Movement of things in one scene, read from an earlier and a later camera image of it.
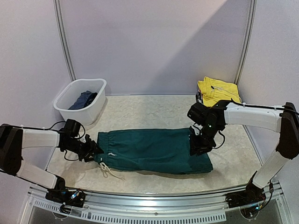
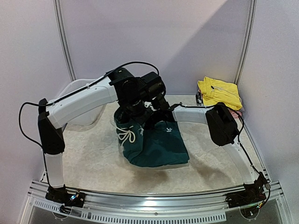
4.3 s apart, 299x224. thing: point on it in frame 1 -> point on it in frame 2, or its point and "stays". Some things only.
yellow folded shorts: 213,91 stays
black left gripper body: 84,150 -> 134,109
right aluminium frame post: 247,40 stays
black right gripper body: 199,144 -> 153,120
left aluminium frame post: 64,38 stays
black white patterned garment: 199,97 stays
